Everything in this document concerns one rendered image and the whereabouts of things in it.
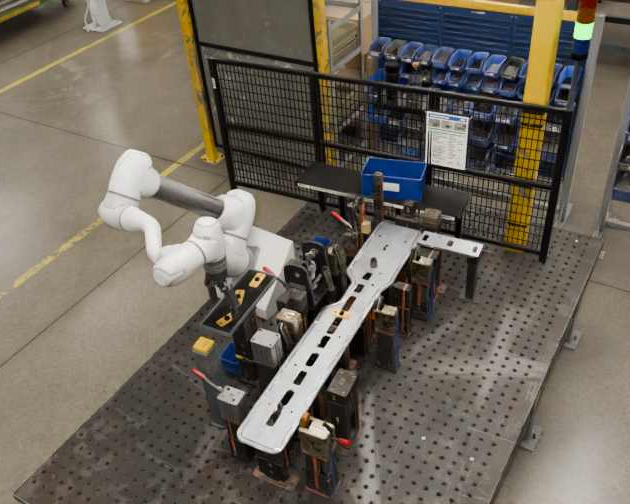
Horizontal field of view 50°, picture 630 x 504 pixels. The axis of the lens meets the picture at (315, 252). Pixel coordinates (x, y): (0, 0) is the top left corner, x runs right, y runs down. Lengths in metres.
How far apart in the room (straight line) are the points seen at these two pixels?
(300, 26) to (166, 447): 3.01
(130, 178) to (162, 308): 1.89
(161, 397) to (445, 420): 1.21
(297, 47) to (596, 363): 2.81
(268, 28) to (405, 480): 3.33
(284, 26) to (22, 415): 2.98
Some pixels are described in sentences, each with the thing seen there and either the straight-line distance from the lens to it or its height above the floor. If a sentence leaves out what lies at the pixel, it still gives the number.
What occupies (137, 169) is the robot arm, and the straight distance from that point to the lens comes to 2.80.
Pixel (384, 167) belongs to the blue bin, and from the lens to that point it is 3.55.
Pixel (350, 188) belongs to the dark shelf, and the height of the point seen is 1.03.
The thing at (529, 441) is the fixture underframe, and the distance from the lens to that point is 3.73.
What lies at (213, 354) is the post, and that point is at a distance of 2.62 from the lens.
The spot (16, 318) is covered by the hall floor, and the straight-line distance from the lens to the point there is 4.89.
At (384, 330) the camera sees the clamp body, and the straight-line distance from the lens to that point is 2.86.
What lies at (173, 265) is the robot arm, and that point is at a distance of 2.29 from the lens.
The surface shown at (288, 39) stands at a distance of 4.94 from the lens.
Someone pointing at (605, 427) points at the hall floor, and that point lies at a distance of 3.90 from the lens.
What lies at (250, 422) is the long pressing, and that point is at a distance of 2.53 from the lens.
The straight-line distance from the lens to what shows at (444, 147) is 3.42.
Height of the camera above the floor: 2.98
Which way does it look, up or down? 39 degrees down
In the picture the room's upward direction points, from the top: 5 degrees counter-clockwise
